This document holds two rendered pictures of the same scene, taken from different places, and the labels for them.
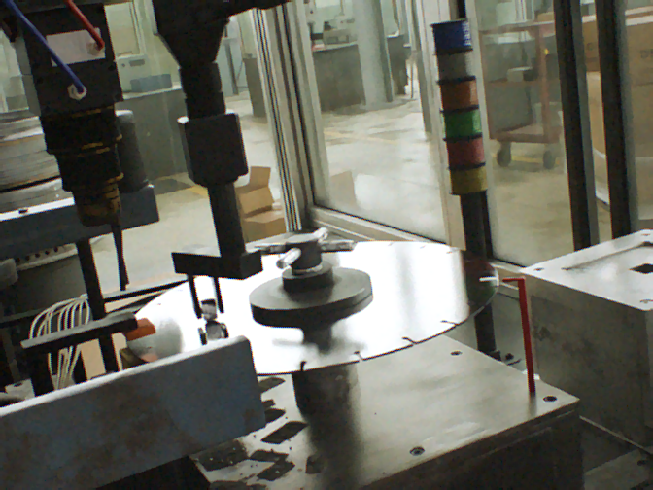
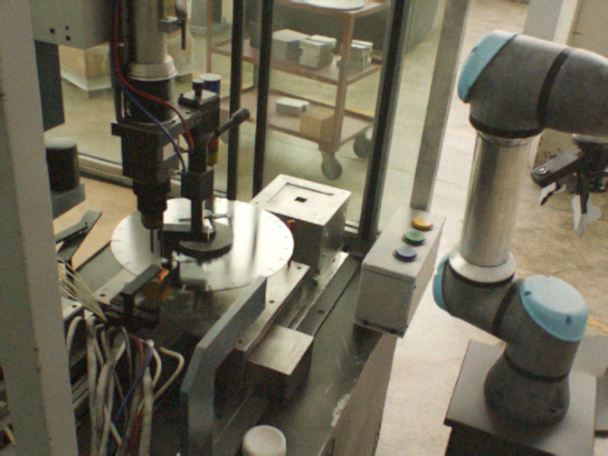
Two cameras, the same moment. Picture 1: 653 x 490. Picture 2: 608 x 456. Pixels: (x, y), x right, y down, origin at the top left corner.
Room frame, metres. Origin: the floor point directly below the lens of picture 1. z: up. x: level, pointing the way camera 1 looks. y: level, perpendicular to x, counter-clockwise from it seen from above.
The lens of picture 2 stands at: (-0.13, 0.70, 1.62)
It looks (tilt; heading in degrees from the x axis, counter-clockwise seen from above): 30 degrees down; 313
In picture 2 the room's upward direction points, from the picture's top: 6 degrees clockwise
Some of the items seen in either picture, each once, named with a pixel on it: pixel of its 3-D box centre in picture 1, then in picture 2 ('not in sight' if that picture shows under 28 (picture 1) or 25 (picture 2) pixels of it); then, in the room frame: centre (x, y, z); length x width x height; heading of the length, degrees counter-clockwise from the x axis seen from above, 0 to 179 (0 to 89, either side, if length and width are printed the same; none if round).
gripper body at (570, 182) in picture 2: not in sight; (584, 164); (0.40, -0.72, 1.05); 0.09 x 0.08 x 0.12; 63
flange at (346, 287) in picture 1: (308, 283); (204, 232); (0.76, 0.02, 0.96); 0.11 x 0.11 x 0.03
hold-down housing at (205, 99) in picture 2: (195, 55); (197, 142); (0.71, 0.08, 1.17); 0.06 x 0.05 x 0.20; 105
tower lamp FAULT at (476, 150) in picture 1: (463, 150); (209, 140); (1.00, -0.17, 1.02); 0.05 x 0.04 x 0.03; 24
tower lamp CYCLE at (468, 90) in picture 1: (457, 93); not in sight; (1.00, -0.17, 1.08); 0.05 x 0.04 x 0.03; 24
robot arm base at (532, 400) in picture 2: not in sight; (531, 375); (0.23, -0.32, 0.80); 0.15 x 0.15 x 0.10
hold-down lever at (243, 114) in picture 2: (239, 1); (223, 118); (0.69, 0.04, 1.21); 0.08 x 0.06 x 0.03; 114
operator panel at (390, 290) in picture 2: not in sight; (402, 268); (0.58, -0.38, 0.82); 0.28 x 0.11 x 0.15; 114
